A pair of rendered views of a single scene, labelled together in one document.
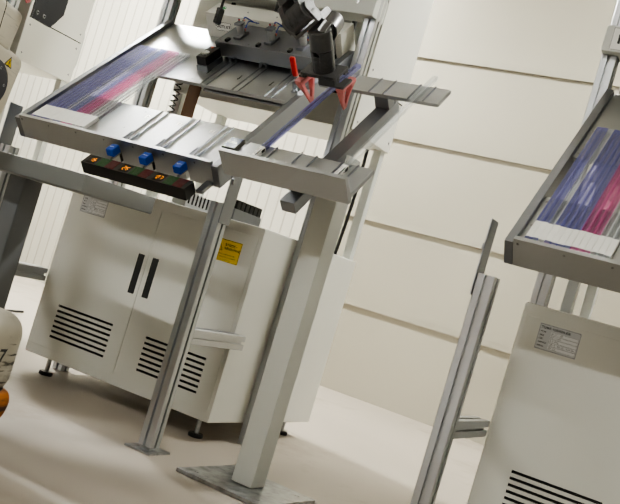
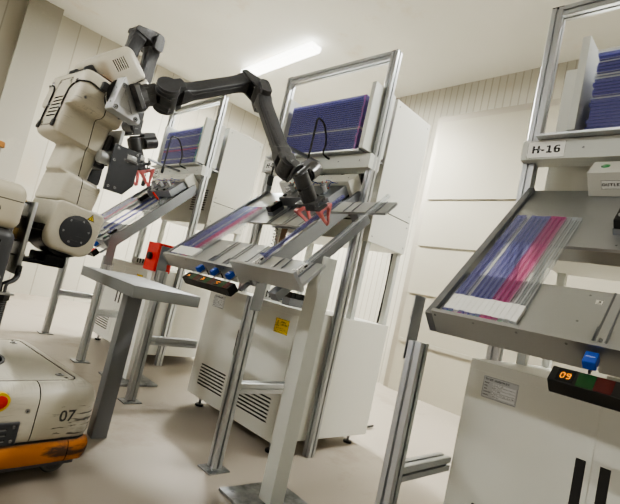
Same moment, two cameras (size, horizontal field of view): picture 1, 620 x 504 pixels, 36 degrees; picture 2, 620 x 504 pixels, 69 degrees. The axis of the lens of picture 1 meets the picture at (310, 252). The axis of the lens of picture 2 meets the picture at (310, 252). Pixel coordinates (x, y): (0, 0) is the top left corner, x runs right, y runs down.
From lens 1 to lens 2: 0.96 m
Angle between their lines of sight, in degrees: 19
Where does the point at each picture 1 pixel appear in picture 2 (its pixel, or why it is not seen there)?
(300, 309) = (297, 369)
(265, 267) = not seen: hidden behind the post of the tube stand
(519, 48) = (510, 185)
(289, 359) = (291, 407)
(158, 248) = not seen: hidden behind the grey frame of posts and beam
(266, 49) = not seen: hidden behind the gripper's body
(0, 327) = (67, 395)
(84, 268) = (213, 340)
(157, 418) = (217, 447)
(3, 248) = (117, 335)
